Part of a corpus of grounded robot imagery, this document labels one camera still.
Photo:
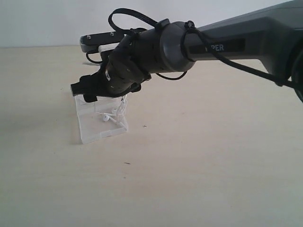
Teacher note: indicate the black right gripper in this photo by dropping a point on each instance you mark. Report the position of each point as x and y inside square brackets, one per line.
[120, 75]

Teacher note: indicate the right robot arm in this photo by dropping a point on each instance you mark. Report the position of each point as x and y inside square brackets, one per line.
[267, 43]

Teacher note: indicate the clear plastic storage box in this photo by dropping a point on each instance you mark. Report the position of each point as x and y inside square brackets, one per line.
[101, 119]

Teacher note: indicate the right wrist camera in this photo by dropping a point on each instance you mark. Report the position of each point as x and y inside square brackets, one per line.
[90, 43]

